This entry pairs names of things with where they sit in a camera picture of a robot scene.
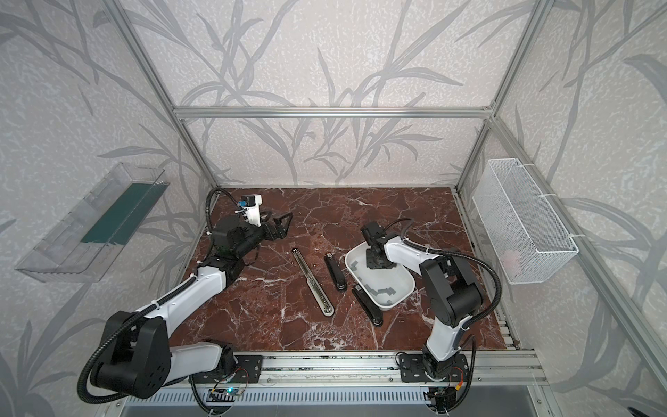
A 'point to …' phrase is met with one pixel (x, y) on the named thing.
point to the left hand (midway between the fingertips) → (285, 206)
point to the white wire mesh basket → (527, 235)
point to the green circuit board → (228, 391)
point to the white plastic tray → (387, 286)
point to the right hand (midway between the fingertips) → (378, 254)
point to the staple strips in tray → (390, 291)
